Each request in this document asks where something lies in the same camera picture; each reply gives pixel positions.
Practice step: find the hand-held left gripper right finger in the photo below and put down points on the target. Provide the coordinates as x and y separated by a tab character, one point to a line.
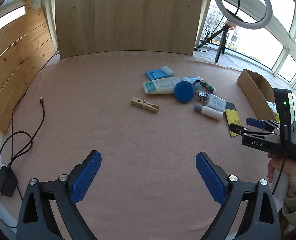
210	180

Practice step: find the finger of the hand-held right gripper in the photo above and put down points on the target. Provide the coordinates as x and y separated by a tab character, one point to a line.
254	122
238	129

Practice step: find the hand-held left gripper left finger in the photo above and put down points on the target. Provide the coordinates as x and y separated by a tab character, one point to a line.
85	177

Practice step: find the yellow and black card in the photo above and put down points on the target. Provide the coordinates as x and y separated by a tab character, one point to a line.
231	116

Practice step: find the small white bottle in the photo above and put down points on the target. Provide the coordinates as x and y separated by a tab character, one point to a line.
213	112

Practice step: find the white charger plug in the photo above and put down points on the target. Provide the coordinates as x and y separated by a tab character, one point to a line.
216	103

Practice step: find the cardboard box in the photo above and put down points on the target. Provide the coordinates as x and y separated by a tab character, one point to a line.
253	87

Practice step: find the blue round lid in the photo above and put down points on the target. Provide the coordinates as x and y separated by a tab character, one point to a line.
183	91

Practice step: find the white lotion tube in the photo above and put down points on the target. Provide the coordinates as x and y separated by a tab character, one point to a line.
163	85

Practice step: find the white eraser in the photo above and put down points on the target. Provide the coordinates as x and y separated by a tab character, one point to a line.
167	70

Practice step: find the wooden clothespin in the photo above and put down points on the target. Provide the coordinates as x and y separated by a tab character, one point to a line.
148	105

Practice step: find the person's right hand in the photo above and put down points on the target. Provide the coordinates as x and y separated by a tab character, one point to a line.
295	175

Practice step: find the white sticker printed box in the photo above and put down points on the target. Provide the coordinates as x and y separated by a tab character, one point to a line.
271	106

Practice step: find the black power adapter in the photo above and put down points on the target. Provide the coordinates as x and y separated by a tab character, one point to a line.
6	183

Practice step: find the black tripod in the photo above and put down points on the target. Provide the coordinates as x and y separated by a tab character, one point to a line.
220	50

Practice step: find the blue phone stand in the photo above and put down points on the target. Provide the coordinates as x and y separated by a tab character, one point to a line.
155	74

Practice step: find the wooden plank panel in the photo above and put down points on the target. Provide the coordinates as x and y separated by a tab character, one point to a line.
17	62

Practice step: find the light wooden board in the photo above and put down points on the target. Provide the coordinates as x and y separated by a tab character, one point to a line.
128	17

